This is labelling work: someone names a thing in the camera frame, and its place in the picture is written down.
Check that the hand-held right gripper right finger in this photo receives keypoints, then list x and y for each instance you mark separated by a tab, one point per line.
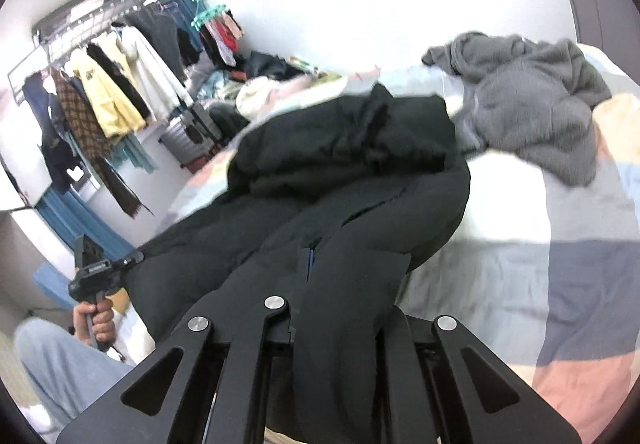
450	374

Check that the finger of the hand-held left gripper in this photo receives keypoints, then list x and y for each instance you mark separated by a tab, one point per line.
131	260

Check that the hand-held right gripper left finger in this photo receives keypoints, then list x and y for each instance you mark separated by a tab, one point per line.
240	319

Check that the black puffer jacket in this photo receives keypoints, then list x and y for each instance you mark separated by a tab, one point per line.
325	164

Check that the light blue clothes pile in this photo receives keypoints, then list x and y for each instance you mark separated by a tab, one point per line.
215	84

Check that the person's left hand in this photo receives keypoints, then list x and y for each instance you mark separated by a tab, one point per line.
102	324

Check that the light blue cloth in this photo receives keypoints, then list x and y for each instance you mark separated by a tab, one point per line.
52	284

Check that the blue curtain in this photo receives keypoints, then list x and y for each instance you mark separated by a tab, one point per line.
70	219

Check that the person's jeans legs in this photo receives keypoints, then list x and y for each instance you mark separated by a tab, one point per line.
65	369

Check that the teal hanging garment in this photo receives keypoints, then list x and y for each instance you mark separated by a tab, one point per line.
132	154

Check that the patchwork bed quilt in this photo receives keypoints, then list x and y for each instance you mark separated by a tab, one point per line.
500	264

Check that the silver suitcase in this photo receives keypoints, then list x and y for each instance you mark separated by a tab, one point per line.
185	144

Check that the navy hanging garment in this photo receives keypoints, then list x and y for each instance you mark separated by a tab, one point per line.
55	149

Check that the brown patterned scarf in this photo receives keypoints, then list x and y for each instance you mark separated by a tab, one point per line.
82	119

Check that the yellow fleece jacket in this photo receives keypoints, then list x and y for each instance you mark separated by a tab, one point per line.
107	94

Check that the black hanging garment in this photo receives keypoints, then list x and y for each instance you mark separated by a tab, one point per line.
131	92

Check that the black suitcase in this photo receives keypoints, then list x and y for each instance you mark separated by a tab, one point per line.
227	122

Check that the white hoodie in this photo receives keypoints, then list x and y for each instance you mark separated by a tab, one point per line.
155	74

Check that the cream fleece blanket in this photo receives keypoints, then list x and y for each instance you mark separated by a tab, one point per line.
255	97

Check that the dark hanging trousers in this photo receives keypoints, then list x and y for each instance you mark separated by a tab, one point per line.
160	34

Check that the red pink hanging socks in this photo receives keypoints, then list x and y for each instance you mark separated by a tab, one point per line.
225	37

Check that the teal sock hanger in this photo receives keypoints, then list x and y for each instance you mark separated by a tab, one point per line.
207	17

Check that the grey fleece garment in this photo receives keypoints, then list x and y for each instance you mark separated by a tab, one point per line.
530	114

